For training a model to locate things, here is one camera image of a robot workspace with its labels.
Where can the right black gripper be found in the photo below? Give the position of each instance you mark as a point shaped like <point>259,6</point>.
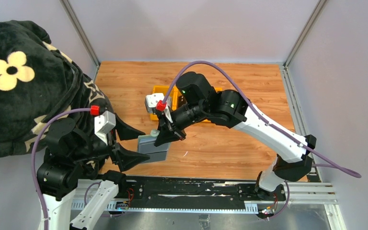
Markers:
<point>167,120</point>

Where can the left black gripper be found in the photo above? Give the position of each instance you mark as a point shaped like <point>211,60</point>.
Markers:
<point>112,141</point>

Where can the green card holder wallet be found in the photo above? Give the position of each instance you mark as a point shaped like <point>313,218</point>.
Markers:
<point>146,146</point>

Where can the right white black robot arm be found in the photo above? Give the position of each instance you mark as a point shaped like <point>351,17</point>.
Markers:
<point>229,109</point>

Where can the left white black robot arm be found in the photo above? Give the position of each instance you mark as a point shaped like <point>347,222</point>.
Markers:
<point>72,154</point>

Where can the middle yellow bin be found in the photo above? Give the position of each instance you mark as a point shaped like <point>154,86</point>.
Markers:
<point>178,99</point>

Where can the yellow bin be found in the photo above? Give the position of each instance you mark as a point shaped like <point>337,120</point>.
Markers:
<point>178,99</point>
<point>162,89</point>

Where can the left yellow bin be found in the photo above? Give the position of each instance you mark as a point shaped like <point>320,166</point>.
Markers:
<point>162,89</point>

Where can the black floral blanket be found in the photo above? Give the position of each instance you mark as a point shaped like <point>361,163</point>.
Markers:
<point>38,82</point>

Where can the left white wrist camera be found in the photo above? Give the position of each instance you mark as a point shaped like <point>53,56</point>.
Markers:
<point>103,124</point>

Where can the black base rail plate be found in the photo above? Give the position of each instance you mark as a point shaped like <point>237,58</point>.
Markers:
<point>194,193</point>

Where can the left aluminium frame post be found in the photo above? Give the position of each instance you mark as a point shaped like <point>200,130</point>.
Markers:
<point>67,6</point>

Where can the aluminium frame post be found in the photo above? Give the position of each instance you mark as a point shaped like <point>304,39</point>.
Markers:
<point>305,31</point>
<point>67,6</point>

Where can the right aluminium frame post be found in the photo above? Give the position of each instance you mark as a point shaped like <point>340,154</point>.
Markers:
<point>305,31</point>

